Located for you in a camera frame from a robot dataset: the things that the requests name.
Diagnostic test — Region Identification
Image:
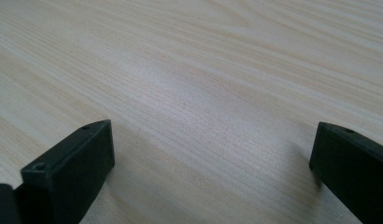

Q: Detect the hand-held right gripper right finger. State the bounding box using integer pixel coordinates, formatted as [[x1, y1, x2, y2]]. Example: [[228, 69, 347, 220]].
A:
[[308, 121, 383, 224]]

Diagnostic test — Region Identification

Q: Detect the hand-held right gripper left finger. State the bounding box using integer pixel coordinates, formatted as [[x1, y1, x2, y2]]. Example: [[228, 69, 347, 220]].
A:
[[13, 119, 116, 224]]

